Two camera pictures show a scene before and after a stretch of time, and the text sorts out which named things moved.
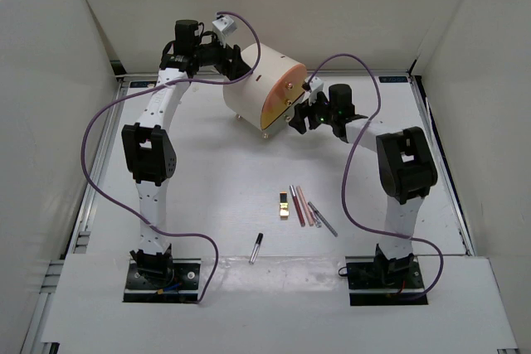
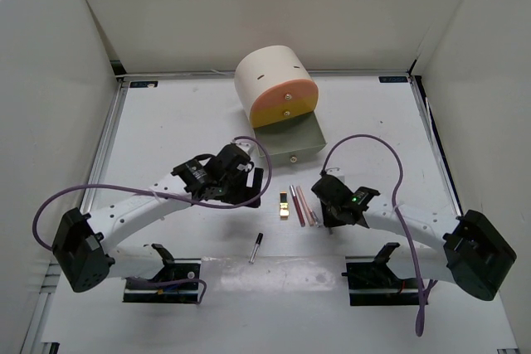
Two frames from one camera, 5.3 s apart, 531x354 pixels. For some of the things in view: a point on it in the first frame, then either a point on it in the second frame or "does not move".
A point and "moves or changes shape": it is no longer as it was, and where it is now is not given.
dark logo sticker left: x=141 y=84 does not move
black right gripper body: x=318 y=114 -> x=331 y=219
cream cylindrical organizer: x=245 y=99 moves or changes shape
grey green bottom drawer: x=280 y=127 moves or changes shape
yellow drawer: x=268 y=117 moves or changes shape
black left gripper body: x=216 y=56 -> x=233 y=188
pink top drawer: x=289 y=84 moves or changes shape
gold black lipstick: x=284 y=206 does not move
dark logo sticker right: x=393 y=80 does not move
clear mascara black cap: x=256 y=249 does not move
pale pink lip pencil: x=305 y=206 does not move
